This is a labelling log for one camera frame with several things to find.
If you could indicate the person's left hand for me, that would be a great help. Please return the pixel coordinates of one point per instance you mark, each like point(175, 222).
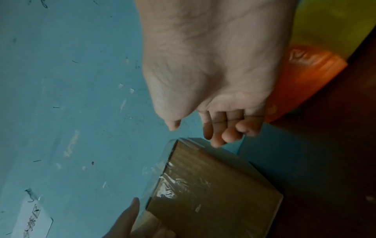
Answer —
point(124, 223)

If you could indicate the person's right hand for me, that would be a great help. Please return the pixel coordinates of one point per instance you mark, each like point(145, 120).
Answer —
point(211, 58)

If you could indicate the orange tape dispenser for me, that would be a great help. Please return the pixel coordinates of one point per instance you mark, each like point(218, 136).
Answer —
point(305, 79)

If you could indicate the small brown cardboard box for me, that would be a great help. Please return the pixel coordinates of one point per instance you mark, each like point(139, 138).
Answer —
point(220, 197)

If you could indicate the yellowish clear tape roll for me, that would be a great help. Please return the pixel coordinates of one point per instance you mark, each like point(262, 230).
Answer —
point(329, 23)

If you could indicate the white paper wall notice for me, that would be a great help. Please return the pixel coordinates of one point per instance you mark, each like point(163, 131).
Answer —
point(32, 223)

